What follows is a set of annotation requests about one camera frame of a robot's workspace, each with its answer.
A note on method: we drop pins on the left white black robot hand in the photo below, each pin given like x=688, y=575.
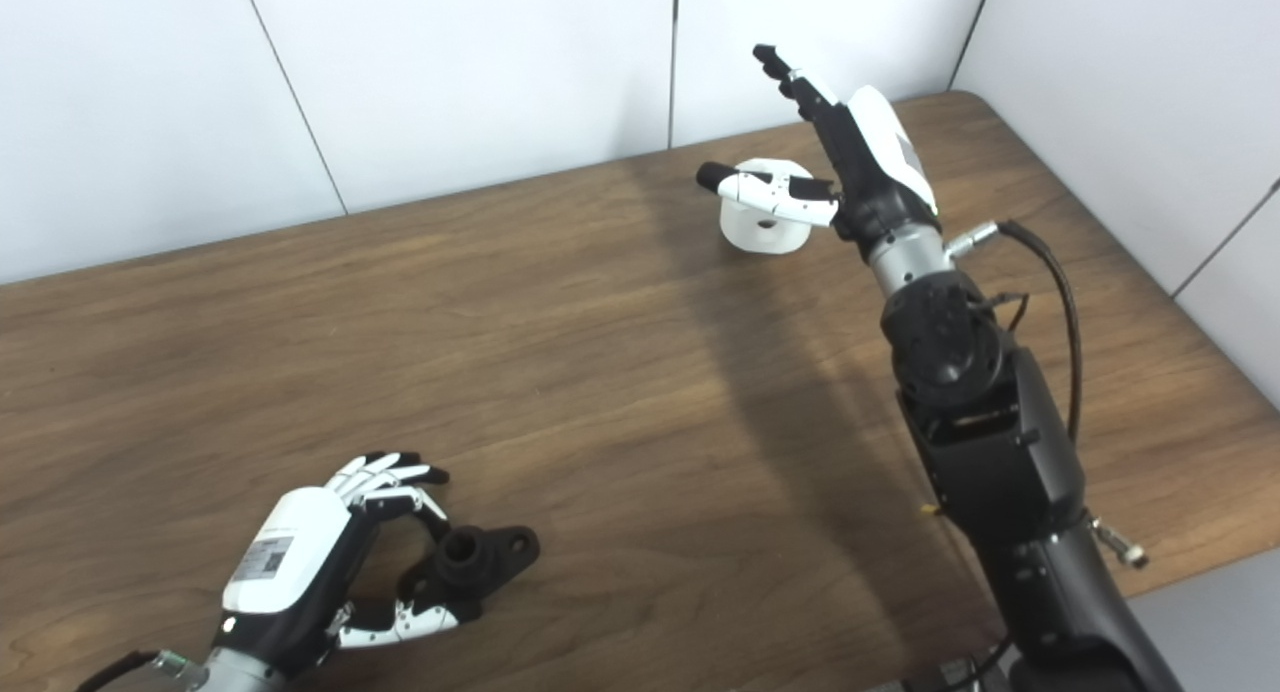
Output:
x=285, y=572

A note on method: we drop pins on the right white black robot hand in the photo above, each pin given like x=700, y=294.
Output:
x=870, y=162

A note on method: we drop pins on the black flanged holder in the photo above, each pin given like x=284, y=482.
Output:
x=480, y=557

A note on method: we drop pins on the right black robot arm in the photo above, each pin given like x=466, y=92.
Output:
x=990, y=442

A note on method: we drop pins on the round white plastic piece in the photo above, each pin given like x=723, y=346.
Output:
x=765, y=234

